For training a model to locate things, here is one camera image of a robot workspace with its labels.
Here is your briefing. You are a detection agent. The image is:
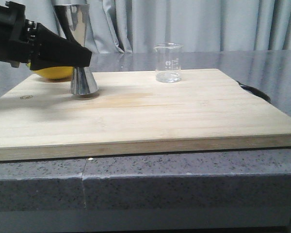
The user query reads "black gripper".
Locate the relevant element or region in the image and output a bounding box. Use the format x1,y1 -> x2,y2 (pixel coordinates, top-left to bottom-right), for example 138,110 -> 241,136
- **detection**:
0,1 -> 92,70

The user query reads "light wooden cutting board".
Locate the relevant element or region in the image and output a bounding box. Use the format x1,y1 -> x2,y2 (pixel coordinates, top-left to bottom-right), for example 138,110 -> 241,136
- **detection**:
0,69 -> 291,161

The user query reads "black board handle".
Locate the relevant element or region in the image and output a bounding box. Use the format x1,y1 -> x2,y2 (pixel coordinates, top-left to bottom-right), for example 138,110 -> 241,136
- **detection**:
237,81 -> 271,103

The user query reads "grey curtain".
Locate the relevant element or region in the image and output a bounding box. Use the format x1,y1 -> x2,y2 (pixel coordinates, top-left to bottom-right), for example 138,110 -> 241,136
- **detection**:
0,0 -> 291,54

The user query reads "yellow lemon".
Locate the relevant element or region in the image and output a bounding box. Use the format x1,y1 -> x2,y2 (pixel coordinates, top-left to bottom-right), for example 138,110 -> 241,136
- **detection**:
32,67 -> 73,80

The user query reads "steel double-cone jigger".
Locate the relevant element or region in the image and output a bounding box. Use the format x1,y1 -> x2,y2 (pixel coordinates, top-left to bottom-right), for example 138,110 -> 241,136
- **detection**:
54,4 -> 98,96

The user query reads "clear glass beaker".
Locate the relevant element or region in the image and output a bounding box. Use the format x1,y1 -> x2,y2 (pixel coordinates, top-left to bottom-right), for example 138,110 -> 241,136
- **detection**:
154,43 -> 183,83

